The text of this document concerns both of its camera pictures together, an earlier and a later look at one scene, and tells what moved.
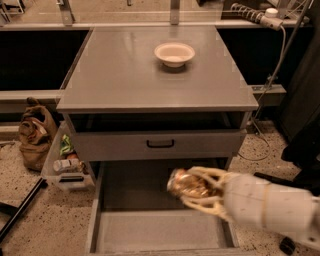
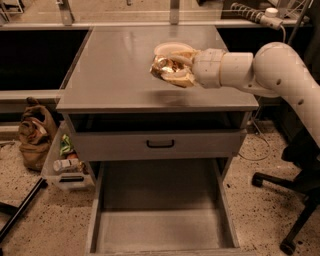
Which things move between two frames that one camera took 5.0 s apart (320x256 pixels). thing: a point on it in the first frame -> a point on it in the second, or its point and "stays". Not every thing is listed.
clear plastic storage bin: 66,165 stays
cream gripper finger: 217,175 -> 185,53
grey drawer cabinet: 140,103 stays
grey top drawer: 157,145 stays
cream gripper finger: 214,204 -> 183,78
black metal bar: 41,185 stays
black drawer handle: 160,145 stays
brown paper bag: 37,125 stays
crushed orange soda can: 183,182 -> 161,65
